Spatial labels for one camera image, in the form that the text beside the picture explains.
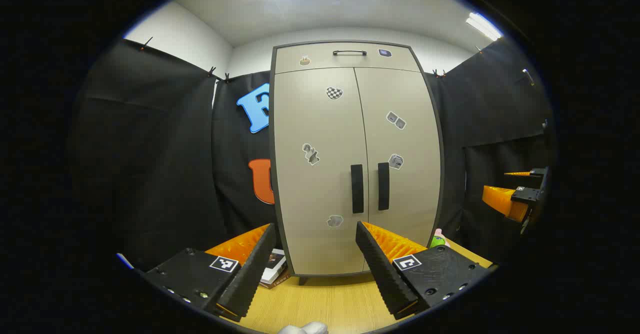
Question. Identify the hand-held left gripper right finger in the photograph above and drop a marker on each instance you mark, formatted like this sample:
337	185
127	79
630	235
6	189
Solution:
380	269

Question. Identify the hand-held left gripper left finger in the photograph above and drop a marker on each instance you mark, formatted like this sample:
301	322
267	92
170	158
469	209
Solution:
250	274

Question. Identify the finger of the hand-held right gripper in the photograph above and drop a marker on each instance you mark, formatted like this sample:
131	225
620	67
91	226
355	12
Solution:
527	195
539	173

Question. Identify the beige double-door shoe cabinet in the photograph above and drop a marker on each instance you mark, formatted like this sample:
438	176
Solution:
272	123

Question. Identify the beige cabinet door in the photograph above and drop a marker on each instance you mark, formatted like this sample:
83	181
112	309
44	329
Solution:
400	93
320	123

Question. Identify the beige cabinet drawer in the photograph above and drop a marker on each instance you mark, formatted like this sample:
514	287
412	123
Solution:
400	62

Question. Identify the white cover book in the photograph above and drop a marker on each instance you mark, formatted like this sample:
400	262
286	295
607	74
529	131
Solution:
272	266

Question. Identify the brown book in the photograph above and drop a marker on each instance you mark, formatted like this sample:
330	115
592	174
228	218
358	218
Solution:
280	280

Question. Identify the pink and green plush toy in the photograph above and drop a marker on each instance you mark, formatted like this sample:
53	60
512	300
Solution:
438	240

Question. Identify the white rounded object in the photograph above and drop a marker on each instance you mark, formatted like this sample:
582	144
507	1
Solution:
302	329

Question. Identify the ceiling light panel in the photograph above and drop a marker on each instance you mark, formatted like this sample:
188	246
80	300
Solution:
482	26

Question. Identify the black backdrop cloth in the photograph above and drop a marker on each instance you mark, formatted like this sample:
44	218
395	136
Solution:
150	148

